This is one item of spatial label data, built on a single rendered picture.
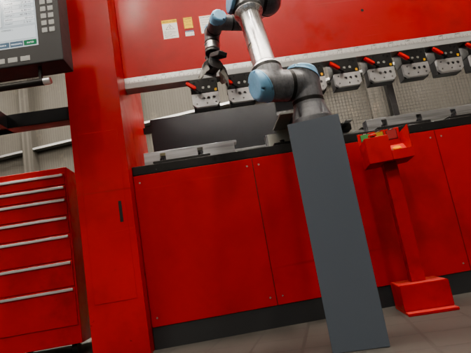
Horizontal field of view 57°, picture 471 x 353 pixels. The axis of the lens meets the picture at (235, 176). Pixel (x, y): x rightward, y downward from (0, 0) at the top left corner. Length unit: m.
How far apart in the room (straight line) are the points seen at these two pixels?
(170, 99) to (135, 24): 8.94
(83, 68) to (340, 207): 1.46
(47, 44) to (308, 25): 1.42
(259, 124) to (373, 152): 1.08
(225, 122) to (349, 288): 1.72
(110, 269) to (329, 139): 1.14
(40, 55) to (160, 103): 9.71
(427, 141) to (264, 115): 1.07
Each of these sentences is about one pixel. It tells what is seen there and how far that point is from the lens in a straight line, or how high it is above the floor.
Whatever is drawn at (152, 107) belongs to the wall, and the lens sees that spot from 11.64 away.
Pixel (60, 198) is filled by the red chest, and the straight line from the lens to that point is 2.54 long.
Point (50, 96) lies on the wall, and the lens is 13.24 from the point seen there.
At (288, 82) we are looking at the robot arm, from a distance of 1.58.
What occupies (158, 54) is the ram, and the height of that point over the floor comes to 1.51.
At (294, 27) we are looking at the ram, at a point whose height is 1.57.
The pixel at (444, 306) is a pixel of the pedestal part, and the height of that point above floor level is 0.01.
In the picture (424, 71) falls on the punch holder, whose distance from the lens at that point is 2.72.
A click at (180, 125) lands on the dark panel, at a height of 1.27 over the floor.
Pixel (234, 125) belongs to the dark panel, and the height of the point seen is 1.21.
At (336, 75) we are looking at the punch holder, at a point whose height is 1.25.
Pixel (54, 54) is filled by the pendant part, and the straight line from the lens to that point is 1.95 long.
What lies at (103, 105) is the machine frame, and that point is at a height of 1.18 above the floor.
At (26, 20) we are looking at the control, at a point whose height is 1.44.
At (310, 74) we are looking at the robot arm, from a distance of 1.64.
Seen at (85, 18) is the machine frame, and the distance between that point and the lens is 2.45.
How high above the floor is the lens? 0.35
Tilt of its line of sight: 11 degrees up
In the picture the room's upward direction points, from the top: 10 degrees counter-clockwise
